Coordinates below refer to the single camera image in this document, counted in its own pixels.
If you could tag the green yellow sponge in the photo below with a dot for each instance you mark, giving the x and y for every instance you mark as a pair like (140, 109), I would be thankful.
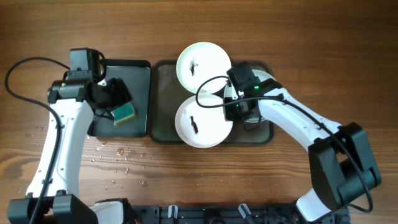
(123, 113)

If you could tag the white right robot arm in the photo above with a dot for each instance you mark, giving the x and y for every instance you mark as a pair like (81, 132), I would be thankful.
(342, 164)

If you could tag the small dark sponge tray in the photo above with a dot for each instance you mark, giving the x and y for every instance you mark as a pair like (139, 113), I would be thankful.
(136, 75)

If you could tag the white plate front stained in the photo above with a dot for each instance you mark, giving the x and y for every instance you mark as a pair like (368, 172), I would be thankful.
(202, 127)

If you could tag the large dark plate tray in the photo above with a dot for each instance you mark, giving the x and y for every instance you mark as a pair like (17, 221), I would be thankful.
(166, 96)

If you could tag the white plate stained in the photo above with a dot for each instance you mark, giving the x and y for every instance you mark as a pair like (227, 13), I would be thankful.
(202, 127)
(230, 92)
(200, 62)

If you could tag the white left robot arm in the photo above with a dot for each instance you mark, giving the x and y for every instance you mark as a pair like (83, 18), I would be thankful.
(53, 195)

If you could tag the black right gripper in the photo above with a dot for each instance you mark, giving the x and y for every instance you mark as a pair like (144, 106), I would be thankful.
(234, 111)

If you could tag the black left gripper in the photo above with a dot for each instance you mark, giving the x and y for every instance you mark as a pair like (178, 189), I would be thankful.
(111, 94)

